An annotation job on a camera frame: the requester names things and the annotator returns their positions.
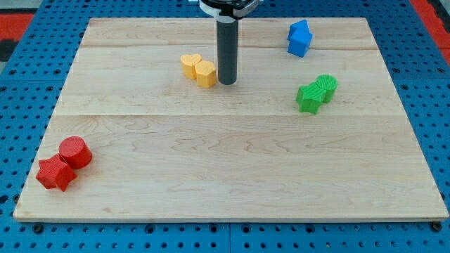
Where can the black white robot wrist mount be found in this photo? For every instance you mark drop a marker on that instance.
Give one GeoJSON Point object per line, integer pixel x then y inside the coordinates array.
{"type": "Point", "coordinates": [228, 11]}

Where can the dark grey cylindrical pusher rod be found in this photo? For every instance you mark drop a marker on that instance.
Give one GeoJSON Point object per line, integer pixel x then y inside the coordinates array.
{"type": "Point", "coordinates": [227, 52]}

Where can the yellow pentagon block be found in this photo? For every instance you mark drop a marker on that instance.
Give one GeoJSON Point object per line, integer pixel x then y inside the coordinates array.
{"type": "Point", "coordinates": [205, 74]}

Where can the yellow heart block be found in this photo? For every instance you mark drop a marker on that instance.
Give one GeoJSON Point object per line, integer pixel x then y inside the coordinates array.
{"type": "Point", "coordinates": [188, 63]}

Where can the blue cube block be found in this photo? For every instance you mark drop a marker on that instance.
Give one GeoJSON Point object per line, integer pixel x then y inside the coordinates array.
{"type": "Point", "coordinates": [299, 43]}

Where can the green star block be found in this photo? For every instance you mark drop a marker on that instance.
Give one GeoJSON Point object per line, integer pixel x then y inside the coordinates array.
{"type": "Point", "coordinates": [310, 98]}

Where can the green circle block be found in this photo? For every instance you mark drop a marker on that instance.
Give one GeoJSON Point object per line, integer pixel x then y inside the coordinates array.
{"type": "Point", "coordinates": [328, 84]}

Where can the light wooden board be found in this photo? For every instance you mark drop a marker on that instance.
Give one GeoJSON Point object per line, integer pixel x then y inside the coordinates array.
{"type": "Point", "coordinates": [166, 150]}

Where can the red cylinder block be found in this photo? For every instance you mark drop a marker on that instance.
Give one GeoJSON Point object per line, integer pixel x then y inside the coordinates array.
{"type": "Point", "coordinates": [75, 152]}

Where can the red star block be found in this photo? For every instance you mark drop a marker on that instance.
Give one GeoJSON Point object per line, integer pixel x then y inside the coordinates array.
{"type": "Point", "coordinates": [55, 172]}

